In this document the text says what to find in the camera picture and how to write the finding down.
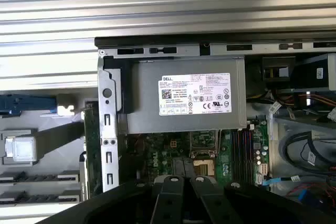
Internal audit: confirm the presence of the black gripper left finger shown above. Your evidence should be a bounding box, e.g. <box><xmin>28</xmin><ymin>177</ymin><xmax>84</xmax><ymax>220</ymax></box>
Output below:
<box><xmin>36</xmin><ymin>157</ymin><xmax>185</xmax><ymax>224</ymax></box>

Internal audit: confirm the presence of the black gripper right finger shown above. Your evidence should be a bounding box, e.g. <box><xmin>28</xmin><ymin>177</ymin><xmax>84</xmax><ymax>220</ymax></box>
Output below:
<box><xmin>184</xmin><ymin>157</ymin><xmax>336</xmax><ymax>224</ymax></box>

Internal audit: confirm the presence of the black RAM slot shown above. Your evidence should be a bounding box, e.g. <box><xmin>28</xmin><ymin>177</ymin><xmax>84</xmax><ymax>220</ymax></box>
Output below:
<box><xmin>247</xmin><ymin>129</ymin><xmax>254</xmax><ymax>184</ymax></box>
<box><xmin>230</xmin><ymin>129</ymin><xmax>237</xmax><ymax>184</ymax></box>
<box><xmin>241</xmin><ymin>129</ymin><xmax>248</xmax><ymax>184</ymax></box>
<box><xmin>236</xmin><ymin>129</ymin><xmax>243</xmax><ymax>184</ymax></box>

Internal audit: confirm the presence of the CPU socket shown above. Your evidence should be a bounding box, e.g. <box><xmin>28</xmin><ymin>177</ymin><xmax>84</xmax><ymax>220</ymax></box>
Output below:
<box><xmin>193</xmin><ymin>153</ymin><xmax>218</xmax><ymax>180</ymax></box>

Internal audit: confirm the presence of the green motherboard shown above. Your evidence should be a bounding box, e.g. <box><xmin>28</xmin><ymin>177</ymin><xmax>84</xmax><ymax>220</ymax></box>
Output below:
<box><xmin>118</xmin><ymin>119</ymin><xmax>271</xmax><ymax>192</ymax></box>

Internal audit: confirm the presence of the metal locking lever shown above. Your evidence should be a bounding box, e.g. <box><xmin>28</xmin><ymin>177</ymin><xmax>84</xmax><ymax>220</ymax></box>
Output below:
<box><xmin>215</xmin><ymin>129</ymin><xmax>222</xmax><ymax>158</ymax></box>

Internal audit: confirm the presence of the metal socket cover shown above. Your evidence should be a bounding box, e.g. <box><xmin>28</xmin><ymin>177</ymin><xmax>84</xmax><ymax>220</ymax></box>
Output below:
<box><xmin>189</xmin><ymin>130</ymin><xmax>219</xmax><ymax>156</ymax></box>

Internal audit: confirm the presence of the green graphics card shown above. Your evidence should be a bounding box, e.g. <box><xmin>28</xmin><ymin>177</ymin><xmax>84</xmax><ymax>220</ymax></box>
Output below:
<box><xmin>78</xmin><ymin>99</ymin><xmax>103</xmax><ymax>200</ymax></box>

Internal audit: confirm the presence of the black PC case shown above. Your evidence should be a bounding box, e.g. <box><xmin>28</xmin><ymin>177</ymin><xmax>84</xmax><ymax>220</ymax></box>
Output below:
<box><xmin>94</xmin><ymin>36</ymin><xmax>336</xmax><ymax>224</ymax></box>

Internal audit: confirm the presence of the grey parts rack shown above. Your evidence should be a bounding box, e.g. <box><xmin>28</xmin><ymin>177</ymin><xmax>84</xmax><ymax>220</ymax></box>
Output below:
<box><xmin>0</xmin><ymin>93</ymin><xmax>89</xmax><ymax>221</ymax></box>

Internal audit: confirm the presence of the grey power supply unit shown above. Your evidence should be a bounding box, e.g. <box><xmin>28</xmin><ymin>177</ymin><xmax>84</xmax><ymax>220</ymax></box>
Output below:
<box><xmin>117</xmin><ymin>57</ymin><xmax>248</xmax><ymax>134</ymax></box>

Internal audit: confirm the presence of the silver CPU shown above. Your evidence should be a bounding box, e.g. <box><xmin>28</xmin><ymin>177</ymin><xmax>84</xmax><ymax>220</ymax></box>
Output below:
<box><xmin>12</xmin><ymin>136</ymin><xmax>36</xmax><ymax>162</ymax></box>

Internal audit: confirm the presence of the metal drive cage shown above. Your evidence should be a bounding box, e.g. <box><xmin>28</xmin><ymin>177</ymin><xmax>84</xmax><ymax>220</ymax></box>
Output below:
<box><xmin>259</xmin><ymin>52</ymin><xmax>336</xmax><ymax>92</ymax></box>

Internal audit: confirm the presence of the hard disk with blue carrier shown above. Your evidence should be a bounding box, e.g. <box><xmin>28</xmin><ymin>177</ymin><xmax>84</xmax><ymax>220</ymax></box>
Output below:
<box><xmin>0</xmin><ymin>94</ymin><xmax>58</xmax><ymax>116</ymax></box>

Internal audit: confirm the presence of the black data cable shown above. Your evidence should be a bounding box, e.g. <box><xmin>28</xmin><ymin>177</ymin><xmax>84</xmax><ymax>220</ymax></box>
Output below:
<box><xmin>283</xmin><ymin>131</ymin><xmax>336</xmax><ymax>175</ymax></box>

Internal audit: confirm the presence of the power supply wire bundle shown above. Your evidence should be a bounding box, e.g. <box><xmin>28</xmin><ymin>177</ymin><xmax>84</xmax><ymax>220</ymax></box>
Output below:
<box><xmin>246</xmin><ymin>89</ymin><xmax>279</xmax><ymax>109</ymax></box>

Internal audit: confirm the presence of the orange wire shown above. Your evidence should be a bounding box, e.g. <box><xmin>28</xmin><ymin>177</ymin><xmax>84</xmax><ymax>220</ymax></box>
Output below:
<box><xmin>304</xmin><ymin>90</ymin><xmax>336</xmax><ymax>107</ymax></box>

